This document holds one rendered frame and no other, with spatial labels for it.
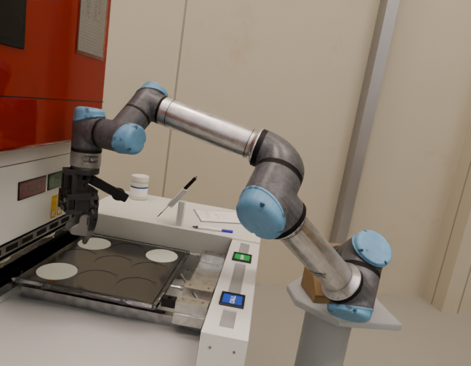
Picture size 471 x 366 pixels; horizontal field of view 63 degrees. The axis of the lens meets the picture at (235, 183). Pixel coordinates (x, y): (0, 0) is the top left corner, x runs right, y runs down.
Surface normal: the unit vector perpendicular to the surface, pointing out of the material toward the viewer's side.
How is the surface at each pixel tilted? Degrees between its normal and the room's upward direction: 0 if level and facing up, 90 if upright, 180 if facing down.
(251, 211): 127
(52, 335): 0
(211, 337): 90
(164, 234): 90
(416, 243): 90
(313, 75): 90
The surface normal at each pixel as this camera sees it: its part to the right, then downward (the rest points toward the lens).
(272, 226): -0.48, 0.66
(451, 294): 0.14, 0.22
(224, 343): -0.10, 0.18
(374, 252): 0.28, -0.57
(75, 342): 0.15, -0.97
